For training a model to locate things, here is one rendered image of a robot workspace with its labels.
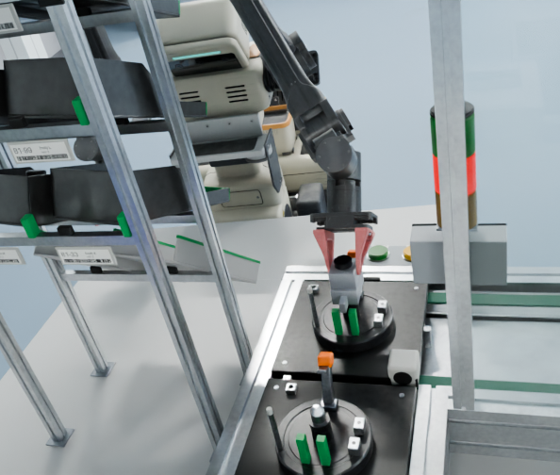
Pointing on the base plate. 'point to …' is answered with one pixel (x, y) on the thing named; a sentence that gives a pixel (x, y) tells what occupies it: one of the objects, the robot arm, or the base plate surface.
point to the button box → (389, 257)
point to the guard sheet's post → (452, 190)
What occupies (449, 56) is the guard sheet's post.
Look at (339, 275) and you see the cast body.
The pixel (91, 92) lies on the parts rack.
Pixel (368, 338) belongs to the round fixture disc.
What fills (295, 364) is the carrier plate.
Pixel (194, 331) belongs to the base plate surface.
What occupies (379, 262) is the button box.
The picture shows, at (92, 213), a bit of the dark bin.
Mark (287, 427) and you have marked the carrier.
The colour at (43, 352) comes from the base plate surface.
